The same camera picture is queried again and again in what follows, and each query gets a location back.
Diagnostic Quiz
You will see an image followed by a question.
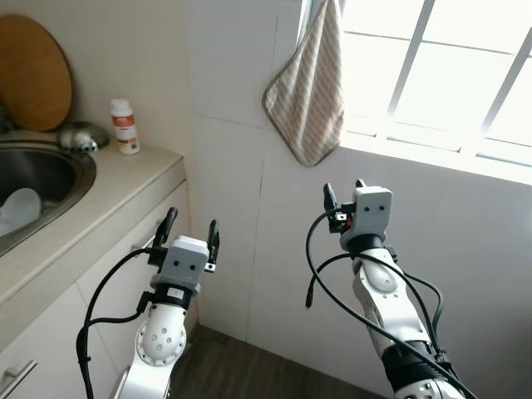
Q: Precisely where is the beige striped hanging dish towel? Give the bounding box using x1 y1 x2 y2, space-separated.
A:
262 0 347 167

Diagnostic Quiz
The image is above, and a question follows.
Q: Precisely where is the round wooden board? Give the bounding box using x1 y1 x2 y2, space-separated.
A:
0 14 74 134

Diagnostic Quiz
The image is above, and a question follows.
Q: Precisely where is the steel sink strainer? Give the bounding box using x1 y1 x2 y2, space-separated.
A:
57 121 111 155

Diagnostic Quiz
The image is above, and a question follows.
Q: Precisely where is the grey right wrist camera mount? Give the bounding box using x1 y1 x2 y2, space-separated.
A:
351 185 393 238

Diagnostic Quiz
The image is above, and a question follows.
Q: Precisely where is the white plastic cup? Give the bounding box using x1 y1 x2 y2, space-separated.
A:
0 188 44 240

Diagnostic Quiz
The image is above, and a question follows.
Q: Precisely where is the beige kitchen counter cabinet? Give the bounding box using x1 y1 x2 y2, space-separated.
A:
0 129 200 399

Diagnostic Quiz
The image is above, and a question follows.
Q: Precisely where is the white window frame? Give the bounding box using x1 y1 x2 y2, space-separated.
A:
298 0 532 167

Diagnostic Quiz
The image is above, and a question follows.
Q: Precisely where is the steel kitchen sink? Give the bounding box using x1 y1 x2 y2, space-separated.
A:
0 140 98 257

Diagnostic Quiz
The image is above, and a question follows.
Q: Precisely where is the white bottle red label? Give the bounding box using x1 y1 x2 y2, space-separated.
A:
111 98 141 156

